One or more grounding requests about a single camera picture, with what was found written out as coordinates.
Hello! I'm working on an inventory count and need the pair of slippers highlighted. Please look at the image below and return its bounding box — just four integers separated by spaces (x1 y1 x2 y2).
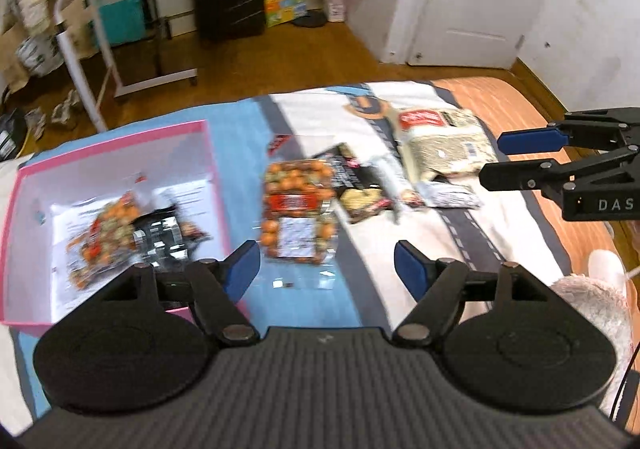
24 91 83 130

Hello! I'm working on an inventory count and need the small orange nut snack packet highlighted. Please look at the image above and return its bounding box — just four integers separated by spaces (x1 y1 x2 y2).
67 191 147 291

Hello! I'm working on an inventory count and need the printed paper sheet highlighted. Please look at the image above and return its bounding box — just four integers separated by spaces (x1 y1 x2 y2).
50 176 223 325

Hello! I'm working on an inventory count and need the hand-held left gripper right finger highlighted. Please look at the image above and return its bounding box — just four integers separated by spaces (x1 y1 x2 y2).
392 239 556 347

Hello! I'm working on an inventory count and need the teal bag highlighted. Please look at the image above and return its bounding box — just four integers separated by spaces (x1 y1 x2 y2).
94 0 149 48

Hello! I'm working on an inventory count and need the white grain bag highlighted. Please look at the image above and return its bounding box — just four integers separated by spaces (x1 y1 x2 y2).
392 107 497 180

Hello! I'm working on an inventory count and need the small black printed packet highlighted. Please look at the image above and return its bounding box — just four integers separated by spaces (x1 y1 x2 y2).
132 216 213 264

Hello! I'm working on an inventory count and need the flat black snack packet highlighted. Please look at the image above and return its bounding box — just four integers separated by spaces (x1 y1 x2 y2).
312 144 397 225

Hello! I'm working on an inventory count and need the pink cardboard box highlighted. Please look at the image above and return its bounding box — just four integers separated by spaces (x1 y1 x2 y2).
0 120 251 327

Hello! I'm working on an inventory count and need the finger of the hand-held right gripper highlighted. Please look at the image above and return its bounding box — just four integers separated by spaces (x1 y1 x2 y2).
479 146 640 200
497 107 640 154

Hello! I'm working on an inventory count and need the fluffy white clothing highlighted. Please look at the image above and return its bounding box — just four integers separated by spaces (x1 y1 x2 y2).
550 249 633 412

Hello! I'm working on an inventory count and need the white printed bag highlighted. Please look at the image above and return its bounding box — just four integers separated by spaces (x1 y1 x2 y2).
15 33 64 78

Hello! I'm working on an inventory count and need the black cable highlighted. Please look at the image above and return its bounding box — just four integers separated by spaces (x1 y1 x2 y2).
609 341 640 426

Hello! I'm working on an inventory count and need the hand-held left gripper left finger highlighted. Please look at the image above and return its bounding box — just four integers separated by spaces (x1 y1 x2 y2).
87 239 262 347

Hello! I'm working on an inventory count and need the black floor bag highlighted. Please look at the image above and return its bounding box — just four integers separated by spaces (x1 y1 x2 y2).
0 108 27 160

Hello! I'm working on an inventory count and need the dark round floor object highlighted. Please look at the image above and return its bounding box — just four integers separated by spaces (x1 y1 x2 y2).
292 13 329 29

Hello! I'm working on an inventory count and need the large orange nut snack packet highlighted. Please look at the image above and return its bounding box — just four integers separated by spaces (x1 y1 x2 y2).
259 156 340 265

